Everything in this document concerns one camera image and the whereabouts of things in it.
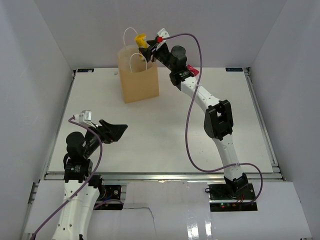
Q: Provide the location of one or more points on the pink snack packet back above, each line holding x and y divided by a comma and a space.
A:
193, 71

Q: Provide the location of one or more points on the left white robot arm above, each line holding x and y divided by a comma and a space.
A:
82, 186

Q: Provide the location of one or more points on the small yellow snack bar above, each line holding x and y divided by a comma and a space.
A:
141, 41

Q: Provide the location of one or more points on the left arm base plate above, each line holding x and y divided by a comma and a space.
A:
110, 192

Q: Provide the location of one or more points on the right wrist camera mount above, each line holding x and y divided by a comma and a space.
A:
161, 35

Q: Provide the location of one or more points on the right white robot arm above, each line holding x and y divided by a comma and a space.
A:
218, 118

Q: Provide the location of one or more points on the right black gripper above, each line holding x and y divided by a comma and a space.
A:
158, 49

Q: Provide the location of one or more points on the aluminium frame rail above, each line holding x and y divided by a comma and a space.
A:
163, 177

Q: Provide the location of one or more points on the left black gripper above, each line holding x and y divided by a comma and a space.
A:
113, 133

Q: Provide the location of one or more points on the brown paper bag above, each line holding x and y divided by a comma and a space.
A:
138, 78

